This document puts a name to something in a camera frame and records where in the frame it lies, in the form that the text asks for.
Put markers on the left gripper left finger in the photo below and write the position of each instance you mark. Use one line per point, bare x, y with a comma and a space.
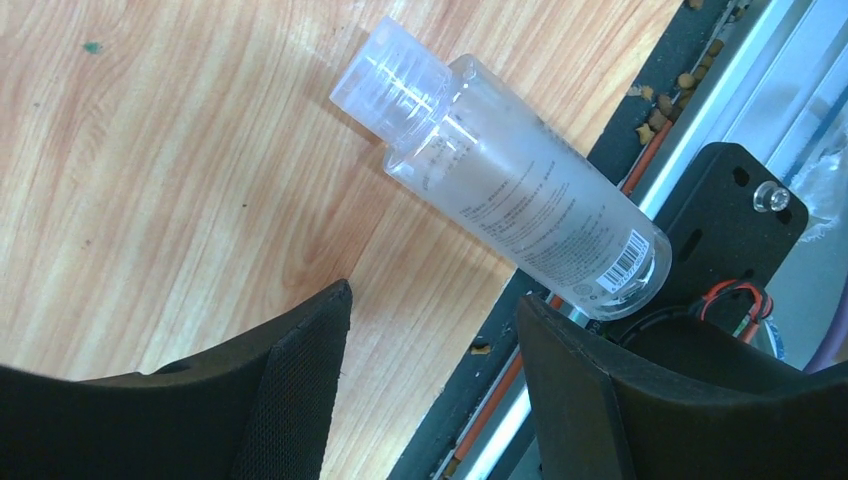
258, 406

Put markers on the clear square bottle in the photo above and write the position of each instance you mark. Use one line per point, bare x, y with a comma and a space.
464, 142

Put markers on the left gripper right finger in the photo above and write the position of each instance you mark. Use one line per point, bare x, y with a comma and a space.
680, 399

